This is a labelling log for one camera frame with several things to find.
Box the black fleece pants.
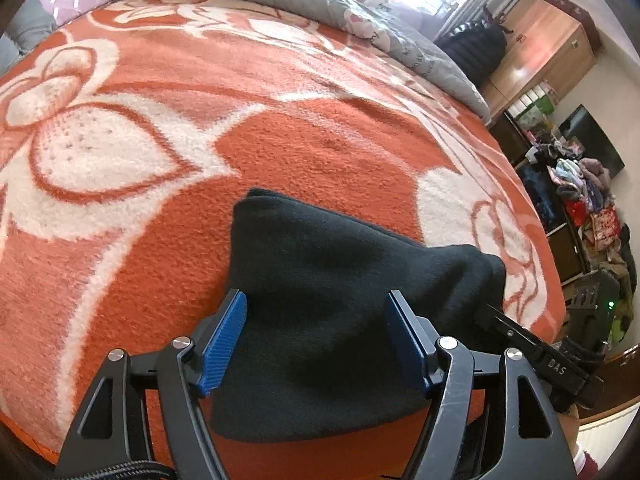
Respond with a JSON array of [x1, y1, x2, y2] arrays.
[[210, 188, 506, 443]]

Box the person right hand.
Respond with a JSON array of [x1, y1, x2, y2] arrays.
[[556, 405, 580, 458]]

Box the pile of clothes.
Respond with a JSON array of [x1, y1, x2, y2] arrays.
[[518, 132, 638, 344]]

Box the black jacket on rack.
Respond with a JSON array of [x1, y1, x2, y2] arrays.
[[435, 4, 513, 89]]

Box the wooden wardrobe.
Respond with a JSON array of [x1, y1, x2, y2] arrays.
[[480, 0, 602, 120]]

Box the orange white floral blanket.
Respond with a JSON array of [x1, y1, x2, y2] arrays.
[[1, 0, 565, 479]]

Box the grey patterned duvet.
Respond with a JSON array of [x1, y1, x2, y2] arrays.
[[244, 0, 490, 122]]

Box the pink grey pillow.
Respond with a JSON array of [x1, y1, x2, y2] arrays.
[[1, 0, 113, 75]]

